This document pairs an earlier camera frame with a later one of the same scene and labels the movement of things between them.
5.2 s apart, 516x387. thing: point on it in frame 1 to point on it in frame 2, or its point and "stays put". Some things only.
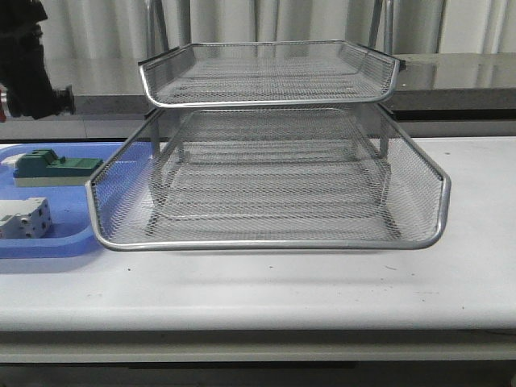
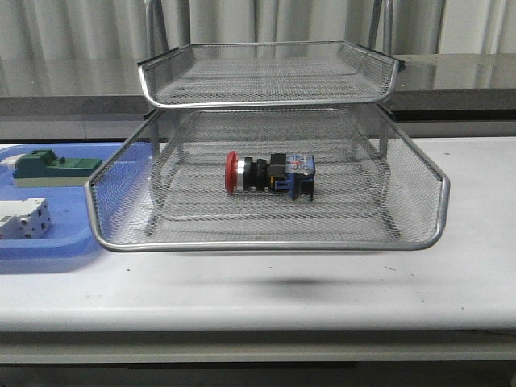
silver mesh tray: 267,179 stays put
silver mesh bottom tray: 269,180 stays put
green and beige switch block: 42,168 stays put
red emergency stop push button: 2,103 to 285,172
